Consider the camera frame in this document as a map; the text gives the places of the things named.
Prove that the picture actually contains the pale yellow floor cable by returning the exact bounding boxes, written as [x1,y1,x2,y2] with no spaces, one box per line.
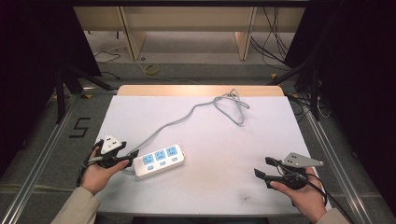
[135,59,201,86]

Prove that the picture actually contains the black metal stand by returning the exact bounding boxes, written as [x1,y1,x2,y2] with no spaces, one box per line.
[53,63,116,125]
[266,57,322,122]

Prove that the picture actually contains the thin black floor cable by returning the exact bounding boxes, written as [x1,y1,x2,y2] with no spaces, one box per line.
[93,49,122,65]

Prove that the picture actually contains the white table cover sheet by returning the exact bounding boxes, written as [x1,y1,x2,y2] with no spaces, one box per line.
[94,94,332,217]

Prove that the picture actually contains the person's right hand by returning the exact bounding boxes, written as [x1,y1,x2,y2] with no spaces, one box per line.
[269,167,329,224]

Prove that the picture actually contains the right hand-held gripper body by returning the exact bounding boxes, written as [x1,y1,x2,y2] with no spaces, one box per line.
[273,151,325,191]

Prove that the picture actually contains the grey power strip cable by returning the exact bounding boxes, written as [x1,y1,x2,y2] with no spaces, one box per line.
[121,88,251,175]

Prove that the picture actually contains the person's left hand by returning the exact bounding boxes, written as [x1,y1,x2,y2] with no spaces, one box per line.
[79,146,130,196]

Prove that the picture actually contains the white power strip blue sockets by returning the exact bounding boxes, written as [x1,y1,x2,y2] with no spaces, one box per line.
[132,144,186,180]

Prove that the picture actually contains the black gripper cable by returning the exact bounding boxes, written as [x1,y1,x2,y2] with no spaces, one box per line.
[274,160,356,224]
[76,139,106,189]

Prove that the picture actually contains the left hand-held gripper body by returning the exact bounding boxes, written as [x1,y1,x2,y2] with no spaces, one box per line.
[92,133,129,170]

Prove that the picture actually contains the dark curtain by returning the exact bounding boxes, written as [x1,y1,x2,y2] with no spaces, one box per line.
[283,0,396,209]
[0,0,103,175]

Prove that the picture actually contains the light wooden desk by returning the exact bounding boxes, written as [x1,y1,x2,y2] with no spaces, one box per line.
[73,6,306,62]

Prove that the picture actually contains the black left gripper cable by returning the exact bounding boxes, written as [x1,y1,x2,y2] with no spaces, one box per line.
[76,139,106,189]

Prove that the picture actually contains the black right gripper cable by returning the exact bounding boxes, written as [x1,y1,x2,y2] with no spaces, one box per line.
[274,160,356,224]

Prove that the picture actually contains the yellow tape roll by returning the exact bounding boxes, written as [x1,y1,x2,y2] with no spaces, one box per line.
[144,63,161,76]

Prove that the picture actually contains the bundle of black floor cables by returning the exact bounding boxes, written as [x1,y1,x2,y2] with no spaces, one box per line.
[249,7,292,72]

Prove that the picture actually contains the aluminium floor rail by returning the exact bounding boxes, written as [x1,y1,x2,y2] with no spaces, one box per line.
[297,99,379,224]
[0,92,82,224]

